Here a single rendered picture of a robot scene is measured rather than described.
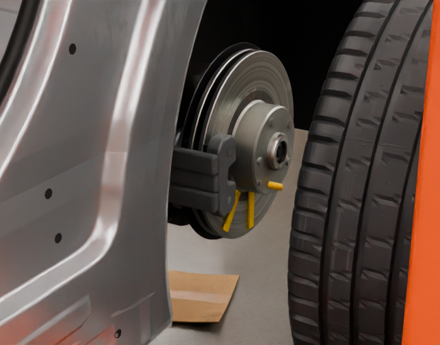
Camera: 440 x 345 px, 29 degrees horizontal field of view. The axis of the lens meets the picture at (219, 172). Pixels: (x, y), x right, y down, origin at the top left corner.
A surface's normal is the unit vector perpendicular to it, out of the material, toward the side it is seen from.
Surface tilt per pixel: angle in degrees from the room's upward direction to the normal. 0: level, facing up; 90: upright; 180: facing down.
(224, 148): 90
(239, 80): 90
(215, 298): 1
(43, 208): 90
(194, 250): 0
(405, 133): 56
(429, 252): 90
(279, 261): 0
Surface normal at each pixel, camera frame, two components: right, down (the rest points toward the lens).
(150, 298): 0.86, 0.19
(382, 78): -0.37, -0.40
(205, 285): -0.02, -0.94
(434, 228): -0.51, 0.32
